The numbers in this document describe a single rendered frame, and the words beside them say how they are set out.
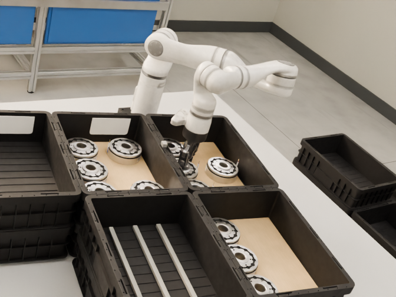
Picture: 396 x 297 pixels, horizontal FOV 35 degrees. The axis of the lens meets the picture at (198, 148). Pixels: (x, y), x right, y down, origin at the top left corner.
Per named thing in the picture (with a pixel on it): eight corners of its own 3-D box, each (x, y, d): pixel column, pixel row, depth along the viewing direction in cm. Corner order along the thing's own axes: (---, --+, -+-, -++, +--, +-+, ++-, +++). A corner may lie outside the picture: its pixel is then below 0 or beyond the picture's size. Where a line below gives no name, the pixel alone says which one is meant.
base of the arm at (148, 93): (126, 108, 225) (137, 66, 216) (148, 107, 230) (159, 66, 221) (138, 122, 219) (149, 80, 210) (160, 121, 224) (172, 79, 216)
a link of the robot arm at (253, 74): (249, 66, 180) (242, 93, 183) (305, 66, 198) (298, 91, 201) (228, 56, 186) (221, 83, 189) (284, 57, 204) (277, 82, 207)
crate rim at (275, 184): (278, 193, 185) (281, 187, 184) (188, 197, 171) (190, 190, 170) (223, 121, 214) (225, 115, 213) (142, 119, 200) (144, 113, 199)
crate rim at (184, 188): (49, 117, 186) (50, 111, 185) (142, 119, 200) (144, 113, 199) (81, 202, 157) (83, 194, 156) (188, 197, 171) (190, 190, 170)
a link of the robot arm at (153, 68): (158, 22, 212) (147, 66, 221) (147, 29, 204) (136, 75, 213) (182, 32, 211) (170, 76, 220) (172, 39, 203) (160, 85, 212)
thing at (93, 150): (60, 138, 187) (60, 137, 187) (92, 138, 192) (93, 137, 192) (68, 158, 180) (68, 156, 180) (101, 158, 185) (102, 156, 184)
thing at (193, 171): (203, 178, 190) (203, 176, 190) (173, 179, 185) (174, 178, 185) (189, 158, 197) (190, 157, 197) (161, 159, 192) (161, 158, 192)
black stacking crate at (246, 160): (267, 218, 190) (280, 188, 184) (180, 223, 176) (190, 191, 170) (215, 144, 219) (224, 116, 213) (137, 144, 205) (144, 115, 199)
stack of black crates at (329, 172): (269, 213, 310) (300, 138, 287) (311, 204, 328) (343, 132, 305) (322, 268, 285) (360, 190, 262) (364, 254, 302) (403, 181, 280)
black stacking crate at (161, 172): (45, 144, 191) (50, 112, 185) (135, 144, 205) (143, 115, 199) (76, 230, 162) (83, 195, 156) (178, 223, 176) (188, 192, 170)
